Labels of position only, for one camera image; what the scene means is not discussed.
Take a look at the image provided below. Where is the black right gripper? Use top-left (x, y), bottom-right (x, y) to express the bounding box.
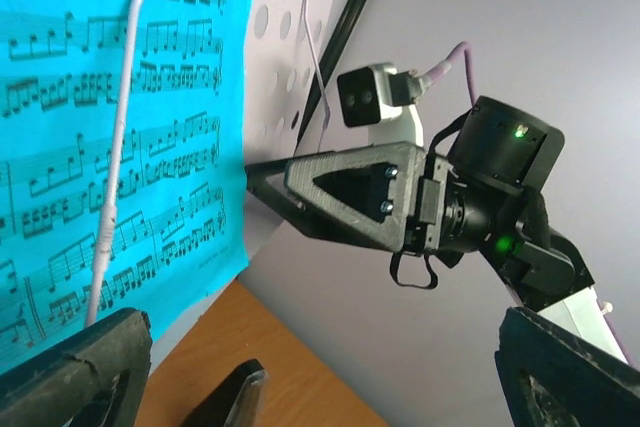
top-left (245, 142), bottom-right (453, 255)

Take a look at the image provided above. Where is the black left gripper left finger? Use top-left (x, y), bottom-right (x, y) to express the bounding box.
top-left (1, 308), bottom-right (152, 426)

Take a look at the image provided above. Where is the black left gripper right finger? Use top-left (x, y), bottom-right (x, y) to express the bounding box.
top-left (494, 307), bottom-right (639, 426)

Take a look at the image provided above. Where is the black metronome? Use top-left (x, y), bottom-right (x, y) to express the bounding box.
top-left (181, 359), bottom-right (267, 427)

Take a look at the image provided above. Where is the white tripod music stand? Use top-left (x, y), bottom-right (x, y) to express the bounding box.
top-left (84, 0), bottom-right (381, 328)

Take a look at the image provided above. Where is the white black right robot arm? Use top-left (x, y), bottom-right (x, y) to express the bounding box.
top-left (246, 97), bottom-right (639, 426)

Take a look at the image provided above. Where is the left blue sheet music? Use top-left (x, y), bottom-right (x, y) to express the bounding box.
top-left (1, 0), bottom-right (251, 370)

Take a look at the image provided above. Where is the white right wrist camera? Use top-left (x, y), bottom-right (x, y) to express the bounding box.
top-left (337, 63), bottom-right (426, 147)

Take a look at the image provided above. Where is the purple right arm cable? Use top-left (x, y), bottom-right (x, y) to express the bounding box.
top-left (409, 41), bottom-right (476, 108)

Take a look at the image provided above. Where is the black right frame post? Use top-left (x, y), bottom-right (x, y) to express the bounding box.
top-left (294, 0), bottom-right (372, 155)

